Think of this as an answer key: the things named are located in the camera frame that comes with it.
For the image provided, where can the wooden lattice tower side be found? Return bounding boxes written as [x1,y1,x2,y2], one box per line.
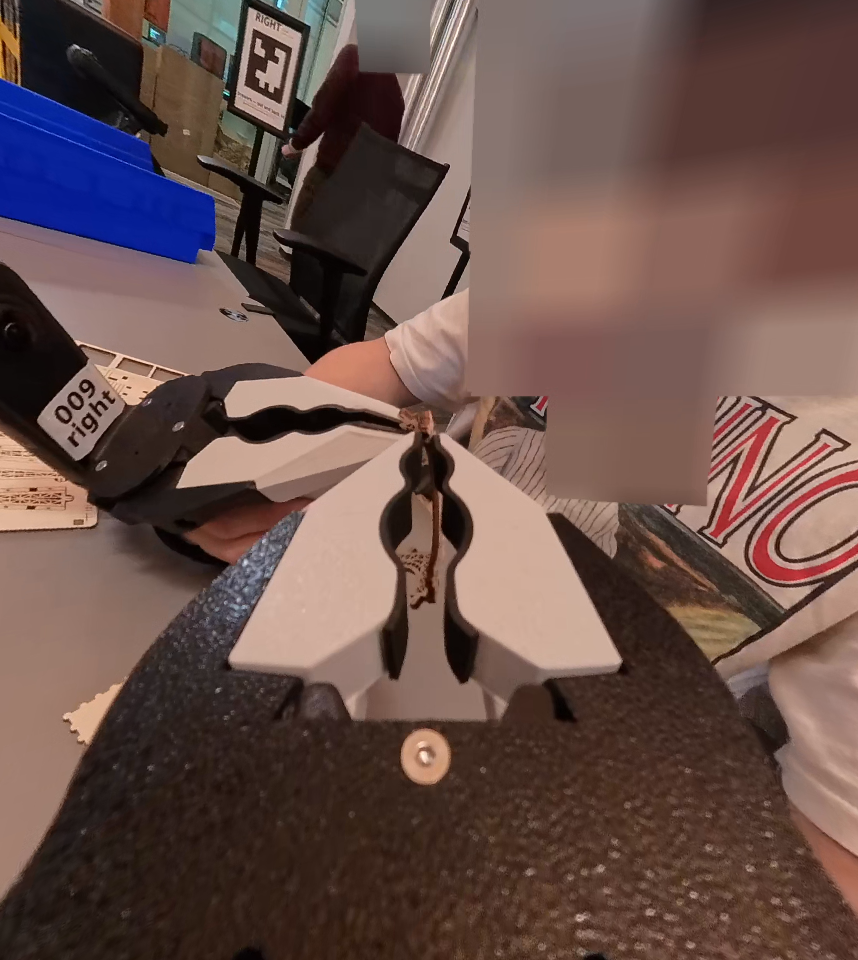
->
[396,408,439,610]

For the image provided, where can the person's right hand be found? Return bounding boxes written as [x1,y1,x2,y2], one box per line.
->
[190,496,311,565]

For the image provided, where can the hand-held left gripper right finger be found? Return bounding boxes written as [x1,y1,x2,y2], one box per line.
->
[430,433,625,717]

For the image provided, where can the cardboard boxes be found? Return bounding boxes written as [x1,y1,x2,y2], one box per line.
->
[140,41,244,192]

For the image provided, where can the black office chair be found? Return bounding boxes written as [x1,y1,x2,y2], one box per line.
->
[273,122,451,363]

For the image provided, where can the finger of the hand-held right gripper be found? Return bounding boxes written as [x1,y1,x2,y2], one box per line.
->
[172,423,409,502]
[220,373,407,444]

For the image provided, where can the person's right forearm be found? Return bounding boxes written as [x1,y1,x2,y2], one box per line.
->
[305,336,409,410]

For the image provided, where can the wooden sheet with rectangular cutouts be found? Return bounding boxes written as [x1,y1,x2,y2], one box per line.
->
[76,341,191,412]

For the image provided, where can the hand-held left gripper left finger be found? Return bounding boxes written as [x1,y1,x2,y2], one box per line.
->
[226,433,424,720]

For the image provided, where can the wooden piece with jagged edges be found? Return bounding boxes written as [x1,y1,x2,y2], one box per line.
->
[61,681,127,745]

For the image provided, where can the black-white marker sign on stand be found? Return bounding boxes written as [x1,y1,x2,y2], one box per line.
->
[226,0,311,138]

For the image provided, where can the blue plastic bin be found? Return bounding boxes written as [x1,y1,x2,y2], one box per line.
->
[0,56,217,265]

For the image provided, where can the black monitor on arm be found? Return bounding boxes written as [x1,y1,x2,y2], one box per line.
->
[20,15,169,138]

